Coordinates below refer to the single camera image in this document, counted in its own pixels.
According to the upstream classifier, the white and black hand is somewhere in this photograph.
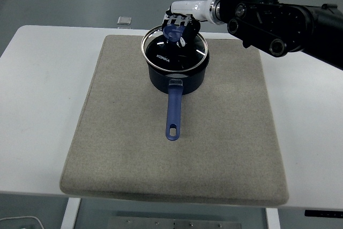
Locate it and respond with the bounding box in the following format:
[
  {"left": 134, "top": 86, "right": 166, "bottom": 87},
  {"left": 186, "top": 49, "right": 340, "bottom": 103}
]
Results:
[{"left": 162, "top": 0, "right": 215, "bottom": 47}]

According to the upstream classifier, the white table leg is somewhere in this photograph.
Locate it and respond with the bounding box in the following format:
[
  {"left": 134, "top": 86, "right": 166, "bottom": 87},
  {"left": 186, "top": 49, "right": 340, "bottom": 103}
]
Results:
[
  {"left": 265, "top": 207, "right": 281, "bottom": 229},
  {"left": 60, "top": 198, "right": 82, "bottom": 229}
]

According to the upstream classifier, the white cable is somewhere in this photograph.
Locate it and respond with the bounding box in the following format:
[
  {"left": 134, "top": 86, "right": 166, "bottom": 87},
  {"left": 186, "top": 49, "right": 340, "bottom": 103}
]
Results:
[{"left": 0, "top": 215, "right": 44, "bottom": 229}]

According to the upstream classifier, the dark blue saucepan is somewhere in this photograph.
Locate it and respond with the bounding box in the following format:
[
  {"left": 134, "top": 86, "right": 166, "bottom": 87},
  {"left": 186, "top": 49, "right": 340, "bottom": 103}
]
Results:
[{"left": 147, "top": 55, "right": 211, "bottom": 141}]

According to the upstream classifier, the black table control panel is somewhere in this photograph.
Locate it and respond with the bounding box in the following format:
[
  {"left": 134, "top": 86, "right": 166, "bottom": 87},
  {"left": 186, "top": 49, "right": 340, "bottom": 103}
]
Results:
[{"left": 304, "top": 209, "right": 343, "bottom": 217}]

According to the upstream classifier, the glass pot lid blue knob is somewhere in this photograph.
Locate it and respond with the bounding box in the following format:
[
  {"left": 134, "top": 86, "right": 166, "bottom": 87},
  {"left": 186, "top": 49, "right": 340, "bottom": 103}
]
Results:
[{"left": 140, "top": 24, "right": 210, "bottom": 72}]

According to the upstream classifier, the grey metal plate with screws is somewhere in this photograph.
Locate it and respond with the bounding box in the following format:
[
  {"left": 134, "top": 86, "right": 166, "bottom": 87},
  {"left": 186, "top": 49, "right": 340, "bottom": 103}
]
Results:
[{"left": 107, "top": 216, "right": 243, "bottom": 229}]

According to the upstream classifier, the beige fabric mat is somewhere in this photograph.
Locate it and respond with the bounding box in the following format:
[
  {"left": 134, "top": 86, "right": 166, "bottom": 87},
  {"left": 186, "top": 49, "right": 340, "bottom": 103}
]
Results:
[{"left": 59, "top": 34, "right": 290, "bottom": 208}]

